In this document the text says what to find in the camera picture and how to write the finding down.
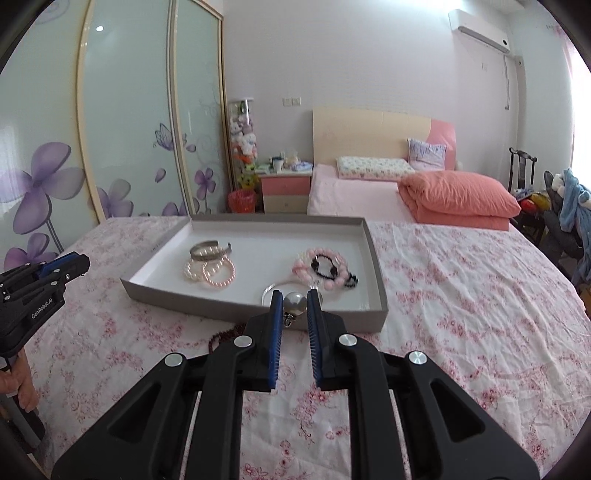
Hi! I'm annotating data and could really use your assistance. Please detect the wide silver cuff bracelet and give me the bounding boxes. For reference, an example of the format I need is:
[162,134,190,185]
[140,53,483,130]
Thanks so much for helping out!
[188,239,233,262]

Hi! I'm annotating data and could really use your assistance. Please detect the black bead bracelet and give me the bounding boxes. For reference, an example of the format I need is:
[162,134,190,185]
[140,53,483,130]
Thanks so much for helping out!
[309,248,359,291]

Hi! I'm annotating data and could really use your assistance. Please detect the floral white pillow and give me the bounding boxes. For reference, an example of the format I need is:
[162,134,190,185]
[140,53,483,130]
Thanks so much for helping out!
[335,156,415,182]

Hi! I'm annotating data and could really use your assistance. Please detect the blue clothing pile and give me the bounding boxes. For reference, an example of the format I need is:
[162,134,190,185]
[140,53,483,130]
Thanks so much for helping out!
[542,169,590,261]

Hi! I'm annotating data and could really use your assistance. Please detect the dark red bead necklace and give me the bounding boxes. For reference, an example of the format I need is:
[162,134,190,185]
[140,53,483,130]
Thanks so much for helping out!
[207,322,250,355]

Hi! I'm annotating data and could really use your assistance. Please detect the white pearl bracelet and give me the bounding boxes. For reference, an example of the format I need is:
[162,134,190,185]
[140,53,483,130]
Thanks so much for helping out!
[182,255,223,283]

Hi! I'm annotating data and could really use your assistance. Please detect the white mug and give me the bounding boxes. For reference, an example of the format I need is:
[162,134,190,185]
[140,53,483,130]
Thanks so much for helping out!
[271,157,284,173]

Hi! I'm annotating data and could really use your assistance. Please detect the grey jewelry tray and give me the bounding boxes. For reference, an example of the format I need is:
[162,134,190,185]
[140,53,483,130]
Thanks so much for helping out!
[120,214,389,333]

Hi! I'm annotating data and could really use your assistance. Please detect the thin silver bangle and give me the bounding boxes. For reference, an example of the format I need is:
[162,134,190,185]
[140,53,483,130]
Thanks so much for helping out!
[260,279,296,307]

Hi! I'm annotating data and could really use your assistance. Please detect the pink bed mattress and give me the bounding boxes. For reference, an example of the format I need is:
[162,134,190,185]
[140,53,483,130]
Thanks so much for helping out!
[308,165,415,223]

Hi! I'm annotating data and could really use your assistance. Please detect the glass plush toy display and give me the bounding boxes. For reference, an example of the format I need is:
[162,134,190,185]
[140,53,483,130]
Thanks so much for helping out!
[228,98,257,189]

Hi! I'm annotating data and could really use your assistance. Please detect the pearl earring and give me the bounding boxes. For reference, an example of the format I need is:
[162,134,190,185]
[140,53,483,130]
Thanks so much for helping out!
[283,291,308,328]

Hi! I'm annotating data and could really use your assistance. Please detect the dark wooden chair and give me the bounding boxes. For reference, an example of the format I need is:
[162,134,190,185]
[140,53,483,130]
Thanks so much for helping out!
[508,147,546,246]

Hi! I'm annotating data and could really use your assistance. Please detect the folded coral duvet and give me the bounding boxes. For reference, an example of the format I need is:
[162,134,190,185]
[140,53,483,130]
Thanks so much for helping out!
[398,170,521,231]

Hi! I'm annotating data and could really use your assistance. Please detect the pink beige nightstand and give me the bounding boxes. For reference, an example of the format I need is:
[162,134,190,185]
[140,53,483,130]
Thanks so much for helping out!
[259,172,312,214]

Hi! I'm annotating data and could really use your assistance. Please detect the white air conditioner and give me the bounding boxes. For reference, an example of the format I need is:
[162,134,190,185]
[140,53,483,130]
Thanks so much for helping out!
[448,9,511,54]

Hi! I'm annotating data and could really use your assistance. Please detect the left hand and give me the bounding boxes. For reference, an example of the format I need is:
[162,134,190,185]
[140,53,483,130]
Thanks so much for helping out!
[0,349,39,412]

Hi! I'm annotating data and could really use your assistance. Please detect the pink crystal bead bracelet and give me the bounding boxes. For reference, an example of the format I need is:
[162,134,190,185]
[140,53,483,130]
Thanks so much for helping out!
[291,247,352,292]

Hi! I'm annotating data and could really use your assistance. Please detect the beige pink headboard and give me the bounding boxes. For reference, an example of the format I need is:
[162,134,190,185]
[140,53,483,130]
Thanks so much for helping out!
[312,107,456,170]

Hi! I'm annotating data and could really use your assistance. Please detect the sliding floral wardrobe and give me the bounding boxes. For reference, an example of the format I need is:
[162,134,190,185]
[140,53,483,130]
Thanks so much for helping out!
[1,1,230,270]

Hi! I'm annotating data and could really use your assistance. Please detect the white wall socket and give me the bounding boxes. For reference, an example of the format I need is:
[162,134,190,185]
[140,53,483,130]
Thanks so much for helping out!
[283,97,301,107]

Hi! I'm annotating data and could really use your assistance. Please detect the purple small pillow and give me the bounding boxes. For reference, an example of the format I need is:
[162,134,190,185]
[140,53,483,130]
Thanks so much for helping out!
[408,139,447,171]

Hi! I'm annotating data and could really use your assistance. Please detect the floral pink bedsheet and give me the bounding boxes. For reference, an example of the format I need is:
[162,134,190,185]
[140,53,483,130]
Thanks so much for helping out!
[26,217,590,479]

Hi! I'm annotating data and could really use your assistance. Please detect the trash bin with red bag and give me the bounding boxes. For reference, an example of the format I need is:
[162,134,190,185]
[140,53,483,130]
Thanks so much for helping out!
[228,189,257,214]

